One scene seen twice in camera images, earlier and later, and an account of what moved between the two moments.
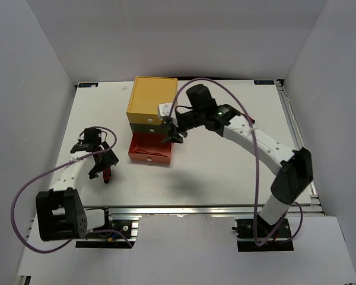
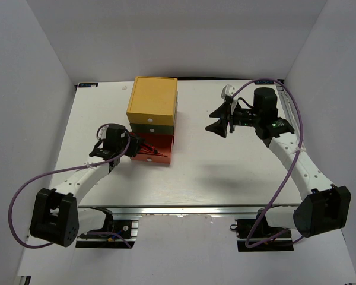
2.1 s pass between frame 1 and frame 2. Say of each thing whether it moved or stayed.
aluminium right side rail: stayed
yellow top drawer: stayed
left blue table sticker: stayed
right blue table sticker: stayed
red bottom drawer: stayed
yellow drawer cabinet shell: stayed
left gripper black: moved
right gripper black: moved
